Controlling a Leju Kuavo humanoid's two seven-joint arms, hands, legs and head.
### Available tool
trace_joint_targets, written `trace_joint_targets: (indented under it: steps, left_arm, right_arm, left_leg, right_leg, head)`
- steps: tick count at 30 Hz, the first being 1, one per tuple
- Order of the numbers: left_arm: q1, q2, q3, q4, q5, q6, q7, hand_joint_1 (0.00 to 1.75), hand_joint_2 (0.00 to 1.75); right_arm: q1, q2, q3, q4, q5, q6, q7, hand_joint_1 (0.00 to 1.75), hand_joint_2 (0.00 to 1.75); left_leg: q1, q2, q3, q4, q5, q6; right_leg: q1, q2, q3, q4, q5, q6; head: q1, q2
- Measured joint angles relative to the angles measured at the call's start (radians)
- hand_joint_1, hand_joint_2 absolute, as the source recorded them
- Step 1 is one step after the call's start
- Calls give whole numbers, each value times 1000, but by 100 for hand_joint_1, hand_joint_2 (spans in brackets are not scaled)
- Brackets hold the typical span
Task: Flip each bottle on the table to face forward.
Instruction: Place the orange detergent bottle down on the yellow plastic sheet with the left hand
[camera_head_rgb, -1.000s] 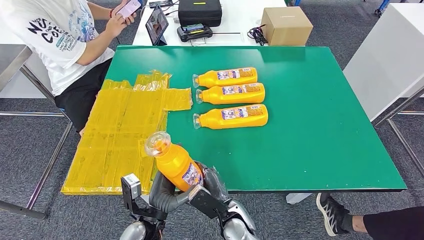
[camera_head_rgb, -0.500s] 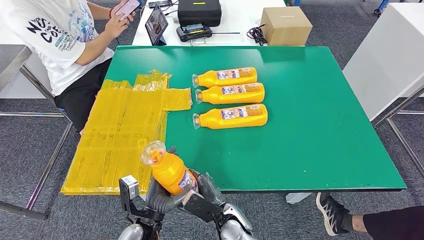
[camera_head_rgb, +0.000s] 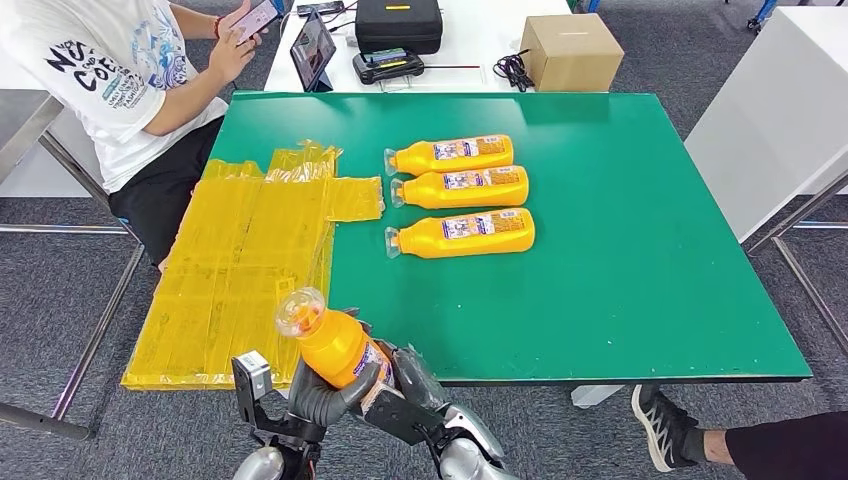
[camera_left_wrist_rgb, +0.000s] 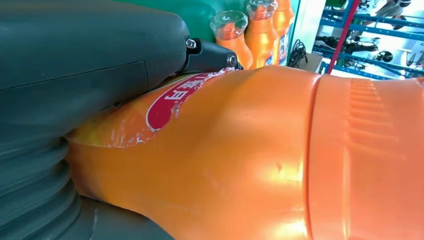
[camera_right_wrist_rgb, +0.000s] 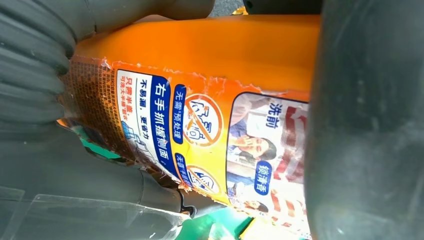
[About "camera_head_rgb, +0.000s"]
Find yellow taped cardboard board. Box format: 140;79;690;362
121;138;386;392

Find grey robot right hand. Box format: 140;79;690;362
376;339;453;413

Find white table steel legs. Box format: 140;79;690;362
683;5;848;356

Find white table foot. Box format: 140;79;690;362
570;385;611;409

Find black carrying case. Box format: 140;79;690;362
355;0;444;56

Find pink smartphone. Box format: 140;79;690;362
229;0;282;43

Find person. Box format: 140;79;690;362
630;384;848;480
0;0;283;270

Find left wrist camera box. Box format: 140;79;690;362
231;351;274;425

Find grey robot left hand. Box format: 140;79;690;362
288;359;384;431

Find white desk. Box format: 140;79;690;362
263;0;574;94

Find black handheld controller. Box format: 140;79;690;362
351;47;426;86

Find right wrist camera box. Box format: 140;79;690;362
360;387;442;446

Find orange detergent bottle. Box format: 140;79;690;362
390;164;530;211
274;286;397;392
383;134;515;178
384;207;537;260

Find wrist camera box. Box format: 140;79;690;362
360;387;442;446
231;351;274;425

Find stainless steel bench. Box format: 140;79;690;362
0;89;146;442

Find blue steel cart frame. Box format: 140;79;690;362
746;0;783;33

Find brown cardboard box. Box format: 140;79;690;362
519;13;625;93

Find person's right hand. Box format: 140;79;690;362
207;0;266;85

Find black tablet on stand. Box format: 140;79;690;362
289;7;338;93

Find black cable bundle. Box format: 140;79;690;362
492;49;535;93

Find black smartphone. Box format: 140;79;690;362
296;1;346;18

